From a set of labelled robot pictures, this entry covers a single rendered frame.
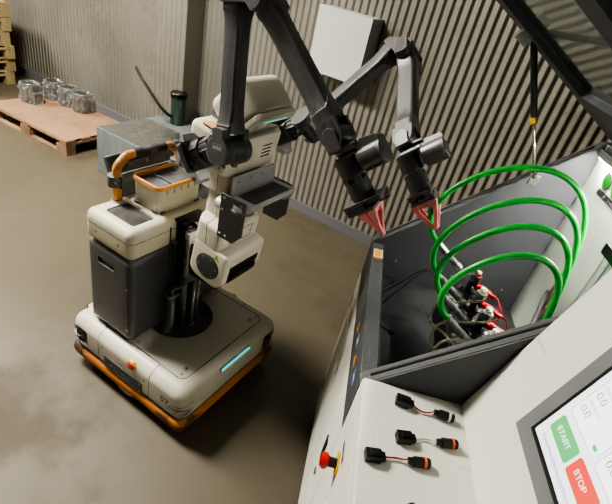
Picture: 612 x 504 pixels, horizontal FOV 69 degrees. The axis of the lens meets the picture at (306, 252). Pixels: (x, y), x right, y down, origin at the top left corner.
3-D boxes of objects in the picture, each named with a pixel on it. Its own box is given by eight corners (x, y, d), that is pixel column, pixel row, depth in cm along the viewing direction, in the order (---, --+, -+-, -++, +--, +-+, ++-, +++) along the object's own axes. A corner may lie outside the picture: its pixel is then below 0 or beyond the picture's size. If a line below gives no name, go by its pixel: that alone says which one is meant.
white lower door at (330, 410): (317, 395, 201) (358, 275, 165) (322, 397, 201) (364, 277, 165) (288, 549, 146) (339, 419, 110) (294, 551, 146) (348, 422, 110)
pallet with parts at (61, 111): (135, 142, 416) (135, 110, 400) (60, 158, 359) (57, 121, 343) (63, 105, 454) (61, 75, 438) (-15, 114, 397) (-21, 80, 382)
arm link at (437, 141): (408, 153, 123) (393, 132, 118) (448, 134, 117) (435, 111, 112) (412, 184, 116) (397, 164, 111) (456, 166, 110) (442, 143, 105)
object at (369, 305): (360, 277, 163) (372, 241, 155) (371, 280, 163) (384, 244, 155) (342, 415, 111) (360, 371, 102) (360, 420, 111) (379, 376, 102)
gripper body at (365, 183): (384, 201, 98) (369, 171, 97) (345, 217, 104) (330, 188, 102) (391, 191, 103) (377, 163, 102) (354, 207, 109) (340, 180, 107)
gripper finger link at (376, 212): (389, 237, 101) (370, 200, 99) (362, 246, 105) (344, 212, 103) (396, 225, 107) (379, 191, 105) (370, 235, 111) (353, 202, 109)
